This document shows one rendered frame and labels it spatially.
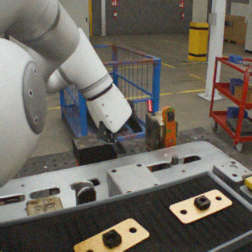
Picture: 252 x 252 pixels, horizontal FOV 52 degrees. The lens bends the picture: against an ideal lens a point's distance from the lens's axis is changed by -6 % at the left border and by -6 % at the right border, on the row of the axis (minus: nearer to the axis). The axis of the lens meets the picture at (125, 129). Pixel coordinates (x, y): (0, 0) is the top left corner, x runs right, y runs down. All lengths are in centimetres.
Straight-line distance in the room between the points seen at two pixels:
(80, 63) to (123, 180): 28
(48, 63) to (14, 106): 35
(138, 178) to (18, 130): 35
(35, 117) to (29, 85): 2
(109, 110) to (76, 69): 13
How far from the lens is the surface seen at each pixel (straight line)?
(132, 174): 52
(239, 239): 34
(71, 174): 73
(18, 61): 20
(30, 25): 38
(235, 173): 66
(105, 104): 66
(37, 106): 20
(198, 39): 761
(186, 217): 36
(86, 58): 63
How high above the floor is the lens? 140
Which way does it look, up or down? 25 degrees down
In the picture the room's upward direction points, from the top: straight up
